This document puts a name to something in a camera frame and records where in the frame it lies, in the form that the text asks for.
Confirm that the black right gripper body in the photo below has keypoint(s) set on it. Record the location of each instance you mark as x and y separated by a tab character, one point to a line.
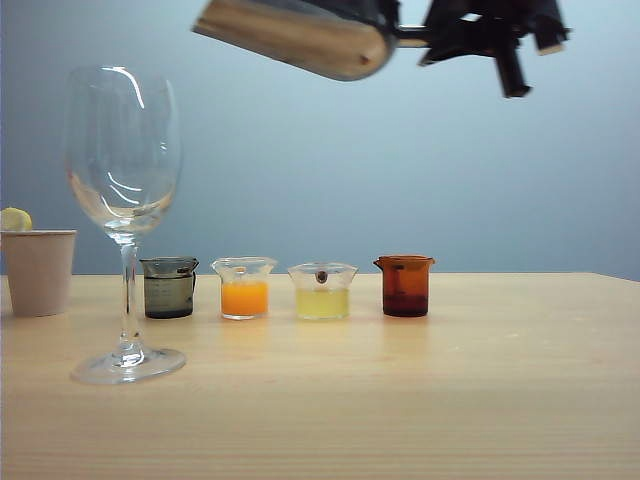
515	20

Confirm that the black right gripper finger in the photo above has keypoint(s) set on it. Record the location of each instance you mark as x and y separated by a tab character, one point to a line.
450	10
460	37

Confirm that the stainless steel ice scoop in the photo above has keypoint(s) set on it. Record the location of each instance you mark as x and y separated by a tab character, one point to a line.
310	35

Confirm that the amber glass beaker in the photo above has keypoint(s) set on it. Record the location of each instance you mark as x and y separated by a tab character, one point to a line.
405	290

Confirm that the clear beaker with yellow liquid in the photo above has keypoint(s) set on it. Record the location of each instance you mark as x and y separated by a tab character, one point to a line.
322	302

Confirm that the clear beaker with orange juice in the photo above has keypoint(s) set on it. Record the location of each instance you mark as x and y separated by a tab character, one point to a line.
244	300

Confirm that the smoky grey glass beaker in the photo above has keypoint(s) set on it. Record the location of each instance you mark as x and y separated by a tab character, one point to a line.
167	295

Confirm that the clear wine glass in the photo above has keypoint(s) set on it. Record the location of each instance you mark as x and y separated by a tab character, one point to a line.
127	300

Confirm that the yellow lemon slice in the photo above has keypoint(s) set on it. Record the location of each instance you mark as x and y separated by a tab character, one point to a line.
14	220

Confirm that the beige paper cup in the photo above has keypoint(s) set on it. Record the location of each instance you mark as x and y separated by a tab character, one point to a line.
39	275

